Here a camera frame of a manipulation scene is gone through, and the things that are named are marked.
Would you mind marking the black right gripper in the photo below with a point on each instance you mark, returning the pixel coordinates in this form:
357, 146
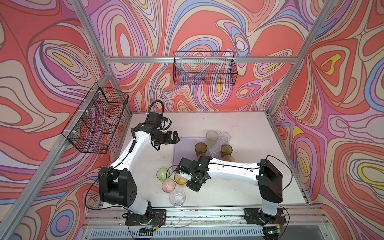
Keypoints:
195, 188

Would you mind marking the large pale green glass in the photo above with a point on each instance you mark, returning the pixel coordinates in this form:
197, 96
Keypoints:
211, 138

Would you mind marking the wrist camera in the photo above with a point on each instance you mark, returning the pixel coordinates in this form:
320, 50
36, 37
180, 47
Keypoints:
186, 166
158, 120

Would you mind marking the amber brown glass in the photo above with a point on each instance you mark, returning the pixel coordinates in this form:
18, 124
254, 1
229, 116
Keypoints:
226, 150

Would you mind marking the clear glass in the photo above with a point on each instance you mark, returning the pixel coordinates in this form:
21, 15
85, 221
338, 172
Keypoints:
177, 197
214, 151
223, 138

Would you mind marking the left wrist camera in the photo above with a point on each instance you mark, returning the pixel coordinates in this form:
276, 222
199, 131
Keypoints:
158, 120

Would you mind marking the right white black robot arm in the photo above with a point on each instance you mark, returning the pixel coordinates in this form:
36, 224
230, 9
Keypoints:
263, 175

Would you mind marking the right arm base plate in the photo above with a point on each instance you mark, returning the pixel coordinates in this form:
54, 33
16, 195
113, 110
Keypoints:
257, 217

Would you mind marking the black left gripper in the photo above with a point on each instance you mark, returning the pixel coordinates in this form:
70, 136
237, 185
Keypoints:
169, 140

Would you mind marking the black wire basket left wall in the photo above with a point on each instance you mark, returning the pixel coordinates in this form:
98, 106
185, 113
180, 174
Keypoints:
96, 120

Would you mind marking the black wire basket back wall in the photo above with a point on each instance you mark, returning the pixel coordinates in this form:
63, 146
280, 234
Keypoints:
204, 68

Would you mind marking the yellow glass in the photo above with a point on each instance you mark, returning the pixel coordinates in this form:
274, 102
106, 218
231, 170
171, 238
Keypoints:
179, 180

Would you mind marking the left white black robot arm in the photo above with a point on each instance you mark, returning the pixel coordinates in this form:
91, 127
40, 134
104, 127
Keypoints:
117, 186

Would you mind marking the black wire basket wall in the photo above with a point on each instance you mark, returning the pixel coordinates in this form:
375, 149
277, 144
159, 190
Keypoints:
204, 68
96, 120

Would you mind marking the pink glass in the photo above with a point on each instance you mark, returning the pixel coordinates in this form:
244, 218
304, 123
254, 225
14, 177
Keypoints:
168, 185
229, 158

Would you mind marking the bright green glass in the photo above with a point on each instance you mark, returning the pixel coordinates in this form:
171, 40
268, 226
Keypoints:
163, 174

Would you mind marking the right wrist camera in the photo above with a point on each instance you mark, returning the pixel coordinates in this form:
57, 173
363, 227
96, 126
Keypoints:
186, 166

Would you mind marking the aluminium front rail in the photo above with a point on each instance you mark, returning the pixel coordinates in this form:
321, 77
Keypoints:
298, 215

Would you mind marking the olive dark glass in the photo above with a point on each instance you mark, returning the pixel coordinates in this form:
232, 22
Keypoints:
201, 149

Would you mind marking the lavender rectangular plastic tray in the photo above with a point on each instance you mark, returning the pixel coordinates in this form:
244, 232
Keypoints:
185, 148

